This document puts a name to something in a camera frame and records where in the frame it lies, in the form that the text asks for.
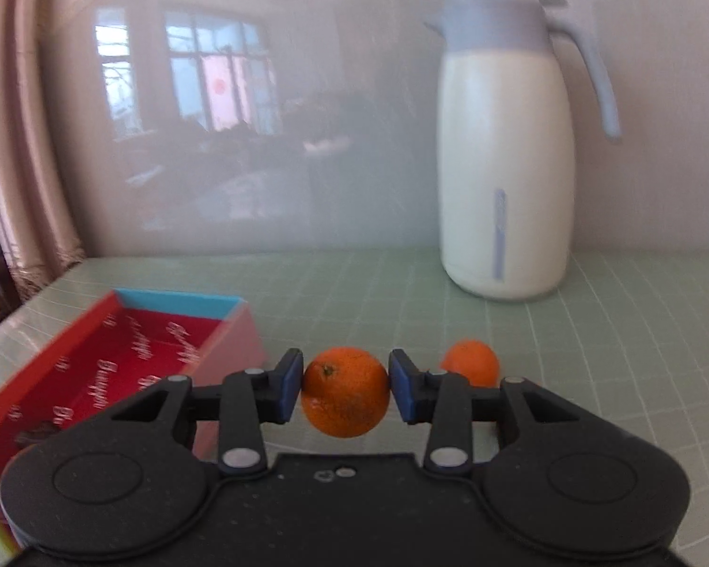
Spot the orange tangerine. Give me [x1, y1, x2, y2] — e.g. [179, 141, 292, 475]
[441, 339, 501, 388]
[302, 347, 390, 439]

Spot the dark chestnut front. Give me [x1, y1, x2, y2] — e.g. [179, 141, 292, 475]
[14, 421, 62, 451]

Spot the colourful cardboard box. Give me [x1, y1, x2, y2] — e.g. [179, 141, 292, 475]
[0, 288, 268, 550]

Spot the cream thermos jug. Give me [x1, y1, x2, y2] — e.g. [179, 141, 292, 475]
[428, 0, 621, 301]

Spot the beige lace curtain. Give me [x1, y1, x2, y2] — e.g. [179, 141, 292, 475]
[0, 0, 86, 301]

